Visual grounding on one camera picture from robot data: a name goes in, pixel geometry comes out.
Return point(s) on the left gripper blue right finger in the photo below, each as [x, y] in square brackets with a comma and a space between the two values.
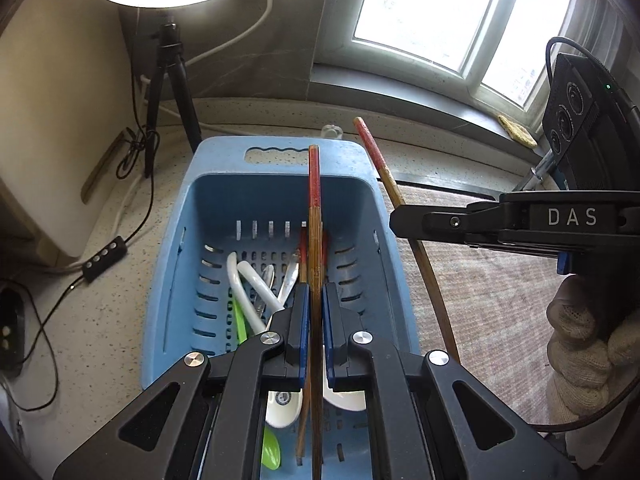
[338, 324]

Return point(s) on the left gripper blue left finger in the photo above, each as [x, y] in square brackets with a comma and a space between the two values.
[298, 324]

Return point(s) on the green plastic spoon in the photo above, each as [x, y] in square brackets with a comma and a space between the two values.
[271, 452]

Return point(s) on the chrome kitchen faucet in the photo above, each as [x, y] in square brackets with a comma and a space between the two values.
[537, 173]

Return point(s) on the white gloved right hand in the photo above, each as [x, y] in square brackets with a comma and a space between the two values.
[594, 348]

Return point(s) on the yellow sponge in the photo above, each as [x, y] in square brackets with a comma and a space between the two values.
[517, 132]

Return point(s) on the blue plastic utensil basket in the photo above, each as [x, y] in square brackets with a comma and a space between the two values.
[248, 196]

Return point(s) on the white cutting board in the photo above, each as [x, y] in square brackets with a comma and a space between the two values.
[65, 104]

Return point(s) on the black camera box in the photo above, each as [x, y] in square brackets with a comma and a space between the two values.
[592, 127]

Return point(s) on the white cable clip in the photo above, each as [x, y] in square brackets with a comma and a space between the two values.
[334, 132]

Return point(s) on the black inline cable switch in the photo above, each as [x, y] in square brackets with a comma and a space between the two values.
[104, 259]

